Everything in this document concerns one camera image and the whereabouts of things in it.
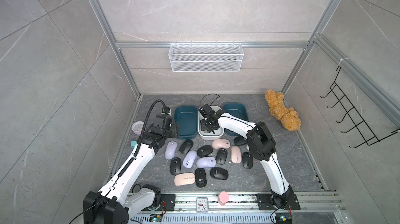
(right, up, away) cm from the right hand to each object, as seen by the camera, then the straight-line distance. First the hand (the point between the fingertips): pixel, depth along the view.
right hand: (206, 126), depth 99 cm
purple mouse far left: (-21, -12, -11) cm, 27 cm away
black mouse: (-13, -12, -9) cm, 19 cm away
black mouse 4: (-4, -24, -21) cm, 32 cm away
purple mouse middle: (-10, -16, -15) cm, 24 cm away
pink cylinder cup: (+7, -28, -31) cm, 42 cm away
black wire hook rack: (+63, +1, -39) cm, 74 cm away
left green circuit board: (-24, -39, -28) cm, 54 cm away
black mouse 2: (-1, -13, -11) cm, 17 cm away
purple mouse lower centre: (-1, -18, -15) cm, 23 cm away
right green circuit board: (+36, -40, -28) cm, 60 cm away
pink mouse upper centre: (+8, -9, -7) cm, 15 cm away
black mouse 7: (+22, -17, -14) cm, 32 cm away
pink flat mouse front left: (-12, -25, -19) cm, 34 cm away
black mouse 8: (-1, 0, -11) cm, 11 cm away
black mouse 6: (+8, -15, -13) cm, 22 cm away
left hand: (-18, +4, -18) cm, 26 cm away
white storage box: (+7, -4, -6) cm, 10 cm away
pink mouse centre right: (+16, -15, -13) cm, 26 cm away
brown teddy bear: (+52, +5, -4) cm, 53 cm away
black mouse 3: (-17, -19, -16) cm, 30 cm away
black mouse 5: (+6, -22, -19) cm, 30 cm away
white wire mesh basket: (-1, +45, +2) cm, 46 cm away
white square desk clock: (-3, -33, -28) cm, 43 cm away
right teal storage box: (+23, +10, +10) cm, 27 cm away
